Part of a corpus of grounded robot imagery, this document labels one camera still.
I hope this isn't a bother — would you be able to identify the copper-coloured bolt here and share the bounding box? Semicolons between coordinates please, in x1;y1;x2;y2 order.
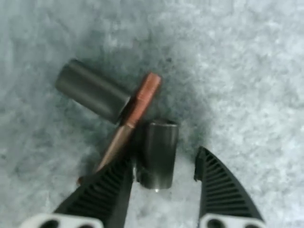
77;73;163;185

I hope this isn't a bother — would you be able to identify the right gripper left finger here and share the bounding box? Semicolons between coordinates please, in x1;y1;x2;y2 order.
21;155;134;228

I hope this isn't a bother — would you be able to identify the dark metal sleeve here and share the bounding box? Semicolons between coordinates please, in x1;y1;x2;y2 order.
133;120;179;190
55;58;132;124

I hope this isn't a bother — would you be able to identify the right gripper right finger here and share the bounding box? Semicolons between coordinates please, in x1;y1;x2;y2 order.
193;146;266;228

